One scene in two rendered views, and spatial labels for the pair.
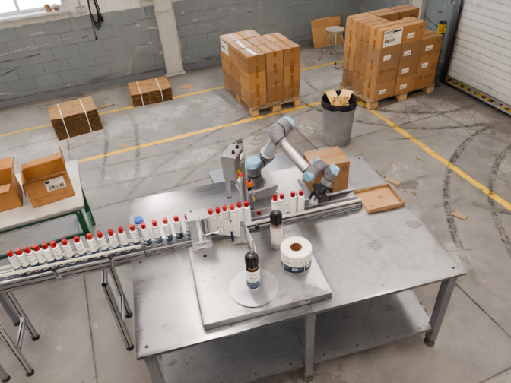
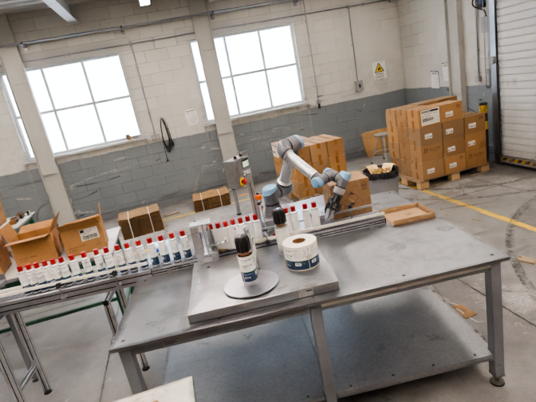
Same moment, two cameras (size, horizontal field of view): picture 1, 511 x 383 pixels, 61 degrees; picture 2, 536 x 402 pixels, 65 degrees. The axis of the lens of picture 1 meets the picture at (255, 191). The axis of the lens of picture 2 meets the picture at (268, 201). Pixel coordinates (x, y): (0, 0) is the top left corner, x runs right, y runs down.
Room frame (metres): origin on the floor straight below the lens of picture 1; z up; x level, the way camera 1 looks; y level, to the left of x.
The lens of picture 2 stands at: (-0.27, -0.44, 1.95)
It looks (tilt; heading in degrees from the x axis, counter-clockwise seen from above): 16 degrees down; 9
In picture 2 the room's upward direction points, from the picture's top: 11 degrees counter-clockwise
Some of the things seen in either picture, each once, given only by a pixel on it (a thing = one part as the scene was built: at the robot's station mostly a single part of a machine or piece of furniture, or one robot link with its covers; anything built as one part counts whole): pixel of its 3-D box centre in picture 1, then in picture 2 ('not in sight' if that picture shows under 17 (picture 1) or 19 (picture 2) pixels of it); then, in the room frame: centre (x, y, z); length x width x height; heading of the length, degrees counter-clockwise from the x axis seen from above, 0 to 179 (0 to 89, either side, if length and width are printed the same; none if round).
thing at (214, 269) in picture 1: (255, 270); (258, 274); (1.95, 0.04, 0.86); 0.80 x 0.67 x 0.05; 102
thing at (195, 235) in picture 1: (199, 228); (204, 240); (2.24, 0.40, 1.01); 0.14 x 0.13 x 0.26; 102
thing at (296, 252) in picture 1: (296, 254); (301, 251); (1.98, -0.23, 0.95); 0.20 x 0.20 x 0.14
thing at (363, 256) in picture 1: (276, 232); (290, 249); (2.35, -0.13, 0.82); 2.10 x 1.50 x 0.02; 102
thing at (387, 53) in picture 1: (390, 55); (435, 140); (6.30, -2.15, 0.57); 1.20 x 0.85 x 1.14; 112
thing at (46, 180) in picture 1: (45, 175); (83, 229); (3.10, 1.78, 0.97); 0.51 x 0.39 x 0.37; 25
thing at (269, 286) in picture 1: (253, 286); (251, 283); (1.79, 0.05, 0.89); 0.31 x 0.31 x 0.01
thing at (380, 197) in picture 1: (379, 197); (406, 213); (2.63, -0.96, 0.85); 0.30 x 0.26 x 0.04; 102
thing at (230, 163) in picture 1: (233, 162); (238, 171); (2.48, 0.13, 1.38); 0.17 x 0.10 x 0.19; 157
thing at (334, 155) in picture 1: (325, 170); (346, 195); (2.86, -0.57, 0.99); 0.30 x 0.24 x 0.27; 103
